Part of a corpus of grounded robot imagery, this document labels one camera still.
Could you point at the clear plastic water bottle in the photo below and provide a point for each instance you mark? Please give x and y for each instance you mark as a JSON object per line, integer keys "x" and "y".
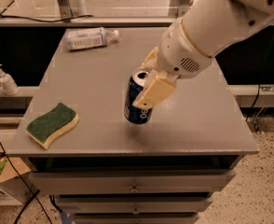
{"x": 90, "y": 38}

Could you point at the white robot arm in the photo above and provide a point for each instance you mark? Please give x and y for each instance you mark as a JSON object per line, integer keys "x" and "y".
{"x": 213, "y": 25}

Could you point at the middle grey drawer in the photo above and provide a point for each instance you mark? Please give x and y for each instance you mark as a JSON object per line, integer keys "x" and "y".
{"x": 133, "y": 204}

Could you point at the cardboard box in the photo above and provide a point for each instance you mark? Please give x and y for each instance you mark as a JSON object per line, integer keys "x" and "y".
{"x": 12, "y": 190}

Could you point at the green yellow sponge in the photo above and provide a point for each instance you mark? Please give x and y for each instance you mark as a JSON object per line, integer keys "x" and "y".
{"x": 50, "y": 126}

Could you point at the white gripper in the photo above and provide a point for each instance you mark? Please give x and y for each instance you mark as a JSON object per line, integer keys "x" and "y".
{"x": 180, "y": 55}

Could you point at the grey drawer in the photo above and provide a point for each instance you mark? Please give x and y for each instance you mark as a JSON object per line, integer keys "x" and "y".
{"x": 75, "y": 183}
{"x": 138, "y": 219}
{"x": 133, "y": 204}

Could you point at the white pump soap dispenser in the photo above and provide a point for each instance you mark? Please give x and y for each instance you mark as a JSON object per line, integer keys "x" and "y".
{"x": 7, "y": 83}

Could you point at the grey metal frame post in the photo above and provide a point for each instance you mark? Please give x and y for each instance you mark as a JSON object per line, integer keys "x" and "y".
{"x": 65, "y": 9}

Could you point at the top grey drawer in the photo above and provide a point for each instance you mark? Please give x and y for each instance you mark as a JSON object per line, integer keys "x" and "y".
{"x": 75, "y": 183}

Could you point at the bottom grey drawer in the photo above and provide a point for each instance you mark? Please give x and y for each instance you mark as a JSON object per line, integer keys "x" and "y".
{"x": 138, "y": 219}

